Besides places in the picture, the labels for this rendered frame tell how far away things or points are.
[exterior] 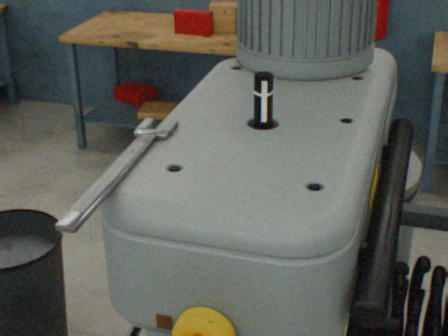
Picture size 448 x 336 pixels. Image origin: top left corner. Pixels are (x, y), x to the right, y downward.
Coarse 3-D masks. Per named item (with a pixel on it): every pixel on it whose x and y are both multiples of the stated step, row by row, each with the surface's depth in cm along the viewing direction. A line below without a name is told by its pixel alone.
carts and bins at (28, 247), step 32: (0, 224) 314; (32, 224) 315; (0, 256) 301; (32, 256) 301; (0, 288) 277; (32, 288) 283; (64, 288) 307; (0, 320) 286; (32, 320) 290; (64, 320) 310
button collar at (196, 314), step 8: (184, 312) 66; (192, 312) 65; (200, 312) 65; (208, 312) 65; (216, 312) 65; (184, 320) 65; (192, 320) 65; (200, 320) 64; (208, 320) 64; (216, 320) 65; (224, 320) 65; (176, 328) 66; (184, 328) 65; (192, 328) 65; (200, 328) 65; (208, 328) 64; (216, 328) 64; (224, 328) 64; (232, 328) 66
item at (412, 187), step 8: (416, 160) 143; (408, 168) 140; (416, 168) 140; (408, 176) 137; (416, 176) 137; (408, 184) 134; (416, 184) 135; (408, 192) 133; (416, 192) 137; (408, 200) 134; (416, 200) 139; (400, 232) 126; (408, 232) 137; (400, 240) 132; (408, 240) 137; (400, 248) 135; (408, 248) 137; (400, 256) 135; (408, 256) 138; (408, 264) 138
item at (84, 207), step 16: (144, 128) 78; (176, 128) 79; (144, 144) 74; (128, 160) 70; (112, 176) 67; (96, 192) 65; (80, 208) 62; (96, 208) 63; (64, 224) 60; (80, 224) 60
